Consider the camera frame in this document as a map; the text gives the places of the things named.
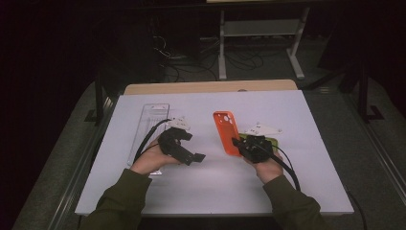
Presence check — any wooden table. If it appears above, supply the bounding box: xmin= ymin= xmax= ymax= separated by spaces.
xmin=124 ymin=79 xmax=299 ymax=96

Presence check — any orange phone case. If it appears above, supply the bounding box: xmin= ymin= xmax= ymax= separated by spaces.
xmin=213 ymin=110 xmax=243 ymax=157

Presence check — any clear plastic rack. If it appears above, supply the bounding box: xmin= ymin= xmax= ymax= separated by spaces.
xmin=126 ymin=103 xmax=170 ymax=176

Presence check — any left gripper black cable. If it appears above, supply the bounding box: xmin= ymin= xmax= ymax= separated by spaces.
xmin=132 ymin=118 xmax=173 ymax=164

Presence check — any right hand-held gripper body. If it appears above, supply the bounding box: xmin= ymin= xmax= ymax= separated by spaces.
xmin=240 ymin=122 xmax=283 ymax=164

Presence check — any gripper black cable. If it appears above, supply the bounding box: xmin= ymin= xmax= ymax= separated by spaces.
xmin=132 ymin=118 xmax=173 ymax=164
xmin=262 ymin=144 xmax=302 ymax=193

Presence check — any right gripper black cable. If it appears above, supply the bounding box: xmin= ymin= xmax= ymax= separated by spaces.
xmin=262 ymin=144 xmax=302 ymax=193

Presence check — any bundle of floor cables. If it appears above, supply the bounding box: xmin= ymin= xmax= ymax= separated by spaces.
xmin=151 ymin=34 xmax=266 ymax=82

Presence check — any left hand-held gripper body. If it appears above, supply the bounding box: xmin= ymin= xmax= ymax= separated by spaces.
xmin=157 ymin=116 xmax=192 ymax=161

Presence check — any black floor stand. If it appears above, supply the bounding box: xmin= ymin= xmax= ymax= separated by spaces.
xmin=84 ymin=71 xmax=111 ymax=127
xmin=357 ymin=60 xmax=386 ymax=123

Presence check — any metal rail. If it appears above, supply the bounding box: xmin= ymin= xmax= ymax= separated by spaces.
xmin=346 ymin=94 xmax=406 ymax=202
xmin=47 ymin=95 xmax=120 ymax=230

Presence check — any white metal stand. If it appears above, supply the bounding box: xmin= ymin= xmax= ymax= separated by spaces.
xmin=217 ymin=7 xmax=311 ymax=81

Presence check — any person's right hand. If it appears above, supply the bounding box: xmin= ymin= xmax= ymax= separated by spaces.
xmin=243 ymin=151 xmax=284 ymax=185

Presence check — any green clown phone case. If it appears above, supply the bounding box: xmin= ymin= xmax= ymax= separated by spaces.
xmin=238 ymin=133 xmax=280 ymax=148

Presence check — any person's left hand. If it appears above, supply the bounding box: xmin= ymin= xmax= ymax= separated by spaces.
xmin=129 ymin=138 xmax=183 ymax=176

